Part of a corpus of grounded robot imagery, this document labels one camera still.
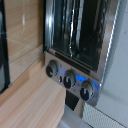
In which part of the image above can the silver black toaster oven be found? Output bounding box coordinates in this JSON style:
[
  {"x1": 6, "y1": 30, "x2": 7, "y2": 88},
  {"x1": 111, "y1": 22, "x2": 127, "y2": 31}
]
[{"x1": 42, "y1": 0, "x2": 122, "y2": 108}]

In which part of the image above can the black silver oven knob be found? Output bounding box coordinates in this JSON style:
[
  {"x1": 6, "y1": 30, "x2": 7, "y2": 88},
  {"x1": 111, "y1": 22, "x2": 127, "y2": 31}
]
[
  {"x1": 62, "y1": 69, "x2": 78, "y2": 90},
  {"x1": 79, "y1": 79, "x2": 96, "y2": 102},
  {"x1": 45, "y1": 59, "x2": 60, "y2": 79}
]

